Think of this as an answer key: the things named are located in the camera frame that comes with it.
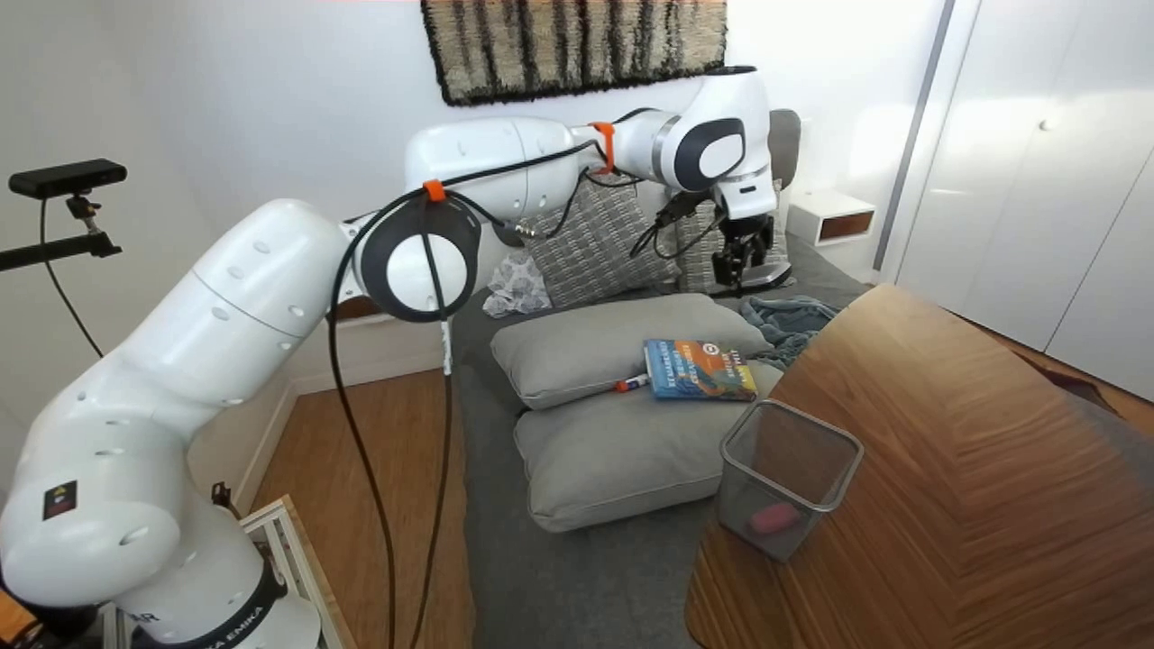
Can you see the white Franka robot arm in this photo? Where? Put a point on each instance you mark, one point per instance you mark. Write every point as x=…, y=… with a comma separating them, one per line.
x=239, y=310

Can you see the thick grey bed pillow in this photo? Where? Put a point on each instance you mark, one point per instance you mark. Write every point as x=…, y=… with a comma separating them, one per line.
x=613, y=469

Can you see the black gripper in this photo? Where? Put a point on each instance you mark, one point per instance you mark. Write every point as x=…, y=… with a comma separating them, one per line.
x=743, y=234

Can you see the small grey checked cushion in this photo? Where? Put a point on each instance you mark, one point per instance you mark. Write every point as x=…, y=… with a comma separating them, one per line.
x=697, y=256

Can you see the white wardrobe doors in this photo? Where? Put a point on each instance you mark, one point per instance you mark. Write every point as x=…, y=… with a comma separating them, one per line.
x=1048, y=182

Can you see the red marker pen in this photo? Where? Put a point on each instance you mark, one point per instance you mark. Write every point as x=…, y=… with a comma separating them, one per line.
x=630, y=385

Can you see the teal knitted blanket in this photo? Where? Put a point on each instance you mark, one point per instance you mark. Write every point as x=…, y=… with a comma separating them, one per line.
x=789, y=321

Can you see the white patterned small pillow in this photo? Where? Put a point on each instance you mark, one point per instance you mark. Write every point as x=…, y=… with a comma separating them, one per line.
x=519, y=290

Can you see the black wall plug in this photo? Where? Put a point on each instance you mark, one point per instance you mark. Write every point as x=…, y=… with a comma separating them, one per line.
x=221, y=496

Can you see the white picture frame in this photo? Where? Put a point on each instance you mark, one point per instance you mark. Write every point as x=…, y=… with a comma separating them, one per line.
x=295, y=564

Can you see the large grey checked cushion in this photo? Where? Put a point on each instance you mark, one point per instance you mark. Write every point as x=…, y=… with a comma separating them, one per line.
x=599, y=255

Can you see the colourful blue book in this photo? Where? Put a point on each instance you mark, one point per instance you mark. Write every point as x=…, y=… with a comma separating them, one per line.
x=697, y=370

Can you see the white bedside table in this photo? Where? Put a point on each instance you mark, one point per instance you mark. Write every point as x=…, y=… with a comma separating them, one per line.
x=829, y=221

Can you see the wide grey sofa backrest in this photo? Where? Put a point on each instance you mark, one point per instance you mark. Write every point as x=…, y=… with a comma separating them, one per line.
x=789, y=144

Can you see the grey sofa mattress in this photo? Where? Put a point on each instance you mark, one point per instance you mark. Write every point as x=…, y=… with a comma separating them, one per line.
x=565, y=589

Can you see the pink object in bin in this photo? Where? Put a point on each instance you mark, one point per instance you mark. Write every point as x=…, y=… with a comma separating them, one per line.
x=778, y=518

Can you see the flat grey bed pillow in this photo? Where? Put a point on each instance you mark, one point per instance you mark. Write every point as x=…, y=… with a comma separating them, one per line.
x=590, y=344

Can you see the black camera on stand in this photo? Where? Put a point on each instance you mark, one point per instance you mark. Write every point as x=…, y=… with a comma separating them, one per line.
x=65, y=178

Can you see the woven fringed wall hanging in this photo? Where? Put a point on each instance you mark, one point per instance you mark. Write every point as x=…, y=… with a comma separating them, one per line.
x=579, y=42

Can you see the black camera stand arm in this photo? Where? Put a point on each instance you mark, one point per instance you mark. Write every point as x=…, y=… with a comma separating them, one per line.
x=57, y=250

